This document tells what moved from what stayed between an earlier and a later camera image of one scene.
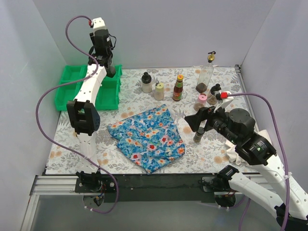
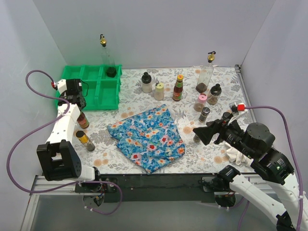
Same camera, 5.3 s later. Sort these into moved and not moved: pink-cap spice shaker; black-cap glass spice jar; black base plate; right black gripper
Moved: right black gripper
Not moved: black-cap glass spice jar; pink-cap spice shaker; black base plate
